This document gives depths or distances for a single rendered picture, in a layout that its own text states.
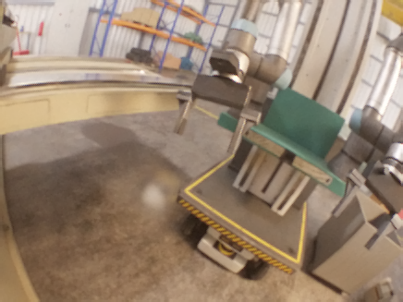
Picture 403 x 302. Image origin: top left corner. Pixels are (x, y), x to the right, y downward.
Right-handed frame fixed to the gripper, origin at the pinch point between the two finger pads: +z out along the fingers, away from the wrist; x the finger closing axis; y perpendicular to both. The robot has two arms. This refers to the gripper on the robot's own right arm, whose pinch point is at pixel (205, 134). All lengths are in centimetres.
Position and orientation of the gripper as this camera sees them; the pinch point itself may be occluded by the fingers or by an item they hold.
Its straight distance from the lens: 41.9
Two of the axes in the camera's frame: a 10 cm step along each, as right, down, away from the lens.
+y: 2.8, 0.7, 9.6
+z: -3.5, 9.4, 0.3
